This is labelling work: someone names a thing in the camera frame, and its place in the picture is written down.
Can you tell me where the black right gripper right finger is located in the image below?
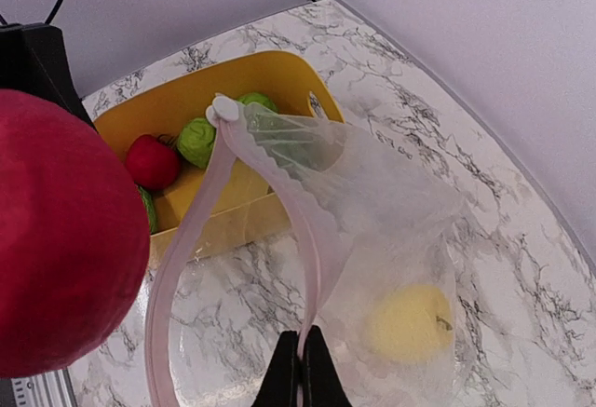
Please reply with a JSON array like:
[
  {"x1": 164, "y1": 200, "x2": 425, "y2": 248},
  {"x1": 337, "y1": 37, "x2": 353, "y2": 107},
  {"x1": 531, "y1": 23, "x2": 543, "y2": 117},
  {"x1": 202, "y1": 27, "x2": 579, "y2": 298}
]
[{"x1": 302, "y1": 325, "x2": 351, "y2": 407}]

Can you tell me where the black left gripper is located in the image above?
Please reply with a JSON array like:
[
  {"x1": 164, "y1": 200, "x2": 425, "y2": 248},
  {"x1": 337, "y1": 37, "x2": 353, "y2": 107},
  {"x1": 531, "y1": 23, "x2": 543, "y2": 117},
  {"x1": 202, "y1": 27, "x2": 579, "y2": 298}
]
[{"x1": 1, "y1": 23, "x2": 92, "y2": 125}]

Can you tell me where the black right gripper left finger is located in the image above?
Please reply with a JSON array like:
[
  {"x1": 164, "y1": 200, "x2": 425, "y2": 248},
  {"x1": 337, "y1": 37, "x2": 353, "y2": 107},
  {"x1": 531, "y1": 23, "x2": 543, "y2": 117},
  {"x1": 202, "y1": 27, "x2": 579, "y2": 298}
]
[{"x1": 252, "y1": 331, "x2": 300, "y2": 407}]

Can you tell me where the clear zip top bag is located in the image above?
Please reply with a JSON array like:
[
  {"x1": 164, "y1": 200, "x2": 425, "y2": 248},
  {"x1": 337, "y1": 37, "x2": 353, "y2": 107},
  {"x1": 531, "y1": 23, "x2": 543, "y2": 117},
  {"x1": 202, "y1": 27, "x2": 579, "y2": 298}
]
[{"x1": 145, "y1": 95, "x2": 468, "y2": 406}]

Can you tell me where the red apple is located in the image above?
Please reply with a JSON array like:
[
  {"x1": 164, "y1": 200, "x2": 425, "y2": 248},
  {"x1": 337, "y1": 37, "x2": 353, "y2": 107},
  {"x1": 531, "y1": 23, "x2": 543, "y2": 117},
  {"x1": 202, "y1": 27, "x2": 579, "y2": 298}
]
[
  {"x1": 1, "y1": 89, "x2": 150, "y2": 377},
  {"x1": 125, "y1": 134, "x2": 182, "y2": 191}
]

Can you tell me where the red apple in basket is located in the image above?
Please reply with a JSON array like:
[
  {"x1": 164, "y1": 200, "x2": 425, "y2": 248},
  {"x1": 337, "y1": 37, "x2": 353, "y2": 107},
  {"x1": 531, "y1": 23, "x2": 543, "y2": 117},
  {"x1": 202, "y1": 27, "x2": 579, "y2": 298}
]
[{"x1": 125, "y1": 134, "x2": 182, "y2": 191}]

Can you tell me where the green grape bunch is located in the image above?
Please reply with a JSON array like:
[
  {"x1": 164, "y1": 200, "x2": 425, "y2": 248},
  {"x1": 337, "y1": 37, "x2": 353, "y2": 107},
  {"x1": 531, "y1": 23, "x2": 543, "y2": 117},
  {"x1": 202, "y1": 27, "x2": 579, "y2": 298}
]
[{"x1": 137, "y1": 185, "x2": 158, "y2": 234}]

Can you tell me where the yellow plastic basket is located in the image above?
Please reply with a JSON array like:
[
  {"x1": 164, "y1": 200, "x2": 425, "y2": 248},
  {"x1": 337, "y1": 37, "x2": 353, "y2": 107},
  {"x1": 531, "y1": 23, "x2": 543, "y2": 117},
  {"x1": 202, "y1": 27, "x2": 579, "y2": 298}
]
[{"x1": 94, "y1": 51, "x2": 344, "y2": 267}]

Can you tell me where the green apple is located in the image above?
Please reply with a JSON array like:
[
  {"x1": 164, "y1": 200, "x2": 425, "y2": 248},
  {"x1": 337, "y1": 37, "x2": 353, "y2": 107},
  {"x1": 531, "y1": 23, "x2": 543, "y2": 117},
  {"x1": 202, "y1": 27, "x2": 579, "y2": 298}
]
[{"x1": 237, "y1": 92, "x2": 278, "y2": 113}]

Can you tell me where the front aluminium rail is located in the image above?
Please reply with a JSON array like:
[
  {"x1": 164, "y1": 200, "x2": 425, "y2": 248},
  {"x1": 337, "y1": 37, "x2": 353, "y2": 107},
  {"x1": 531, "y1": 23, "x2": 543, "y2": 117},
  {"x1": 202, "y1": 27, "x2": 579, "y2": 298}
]
[{"x1": 0, "y1": 369, "x2": 77, "y2": 407}]

